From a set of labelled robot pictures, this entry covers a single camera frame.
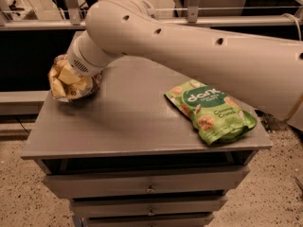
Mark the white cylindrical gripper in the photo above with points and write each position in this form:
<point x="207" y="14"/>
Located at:
<point x="82" y="64"/>

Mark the brown sea salt chip bag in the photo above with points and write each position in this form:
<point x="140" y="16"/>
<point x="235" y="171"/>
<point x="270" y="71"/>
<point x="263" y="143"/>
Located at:
<point x="85" y="87"/>

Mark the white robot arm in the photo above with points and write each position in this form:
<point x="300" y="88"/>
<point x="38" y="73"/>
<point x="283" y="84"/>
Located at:
<point x="264" y="72"/>

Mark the green coconut crunch snack bag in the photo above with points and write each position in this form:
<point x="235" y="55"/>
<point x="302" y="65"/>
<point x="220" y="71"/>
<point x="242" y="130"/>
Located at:
<point x="214" y="114"/>

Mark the grey drawer cabinet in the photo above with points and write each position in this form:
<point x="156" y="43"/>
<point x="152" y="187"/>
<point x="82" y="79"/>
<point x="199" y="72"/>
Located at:
<point x="129" y="125"/>

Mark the middle grey drawer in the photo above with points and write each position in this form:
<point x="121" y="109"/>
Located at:
<point x="150" y="206"/>

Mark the grey drawer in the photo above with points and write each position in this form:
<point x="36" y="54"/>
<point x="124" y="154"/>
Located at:
<point x="150" y="206"/>
<point x="146" y="182"/>
<point x="184" y="220"/>

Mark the bottom grey drawer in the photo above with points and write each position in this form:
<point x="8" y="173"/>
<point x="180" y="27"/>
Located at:
<point x="184" y="220"/>

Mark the top grey drawer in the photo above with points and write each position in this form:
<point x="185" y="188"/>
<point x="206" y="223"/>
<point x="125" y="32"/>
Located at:
<point x="146" y="182"/>

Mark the metal railing frame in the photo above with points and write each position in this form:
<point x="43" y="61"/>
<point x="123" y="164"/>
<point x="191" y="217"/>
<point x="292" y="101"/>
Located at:
<point x="43" y="14"/>

